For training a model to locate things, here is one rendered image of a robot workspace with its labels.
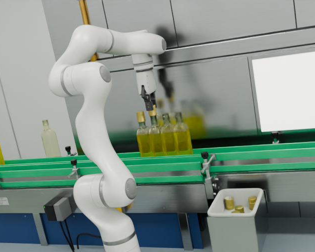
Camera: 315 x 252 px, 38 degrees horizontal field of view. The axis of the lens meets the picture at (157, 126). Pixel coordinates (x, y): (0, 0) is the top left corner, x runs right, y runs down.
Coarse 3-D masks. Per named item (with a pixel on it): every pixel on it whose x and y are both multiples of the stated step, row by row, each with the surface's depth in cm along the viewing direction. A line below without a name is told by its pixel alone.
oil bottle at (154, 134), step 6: (156, 126) 198; (150, 132) 198; (156, 132) 197; (150, 138) 198; (156, 138) 197; (150, 144) 200; (156, 144) 198; (162, 144) 198; (156, 150) 199; (162, 150) 198
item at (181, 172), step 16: (0, 176) 222; (16, 176) 218; (32, 176) 215; (48, 176) 211; (64, 176) 208; (80, 176) 205; (144, 176) 193; (160, 176) 190; (176, 176) 187; (192, 176) 184
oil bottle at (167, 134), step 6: (162, 126) 196; (168, 126) 195; (162, 132) 195; (168, 132) 194; (162, 138) 196; (168, 138) 195; (168, 144) 196; (174, 144) 195; (168, 150) 197; (174, 150) 196
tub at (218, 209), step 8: (224, 192) 182; (232, 192) 181; (240, 192) 180; (248, 192) 179; (256, 192) 177; (216, 200) 174; (224, 200) 182; (240, 200) 180; (256, 200) 167; (216, 208) 173; (224, 208) 181; (248, 208) 178; (256, 208) 162; (216, 216) 164; (224, 216) 163; (232, 216) 162; (240, 216) 160; (248, 216) 159
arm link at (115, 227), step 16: (96, 176) 157; (80, 192) 157; (96, 192) 154; (80, 208) 159; (96, 208) 159; (112, 208) 165; (96, 224) 158; (112, 224) 157; (128, 224) 158; (112, 240) 157
